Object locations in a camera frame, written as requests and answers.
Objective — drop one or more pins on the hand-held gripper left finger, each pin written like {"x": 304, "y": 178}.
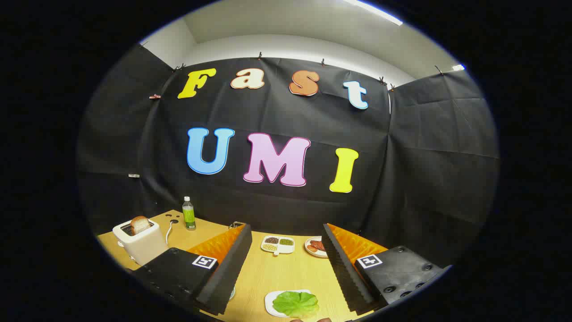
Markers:
{"x": 228, "y": 273}

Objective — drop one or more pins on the white divided bean dish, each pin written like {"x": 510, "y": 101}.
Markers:
{"x": 278, "y": 245}

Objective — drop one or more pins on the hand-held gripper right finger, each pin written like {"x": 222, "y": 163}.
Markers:
{"x": 346, "y": 277}

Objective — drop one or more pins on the toasted bread slice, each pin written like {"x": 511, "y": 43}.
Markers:
{"x": 140, "y": 225}

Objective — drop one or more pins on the brown meat piece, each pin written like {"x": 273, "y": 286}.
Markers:
{"x": 318, "y": 245}

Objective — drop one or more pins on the green lettuce leaf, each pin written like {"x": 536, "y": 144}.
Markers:
{"x": 296, "y": 304}

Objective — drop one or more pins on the white toaster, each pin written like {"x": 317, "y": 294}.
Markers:
{"x": 143, "y": 248}

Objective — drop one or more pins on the white round meat plate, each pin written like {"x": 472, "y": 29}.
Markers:
{"x": 309, "y": 252}

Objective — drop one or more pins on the green label water bottle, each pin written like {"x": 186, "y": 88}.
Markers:
{"x": 189, "y": 217}

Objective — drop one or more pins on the black backdrop cloth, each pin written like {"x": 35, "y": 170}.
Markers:
{"x": 268, "y": 112}

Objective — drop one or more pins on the white square plate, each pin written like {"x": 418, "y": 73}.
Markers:
{"x": 269, "y": 304}

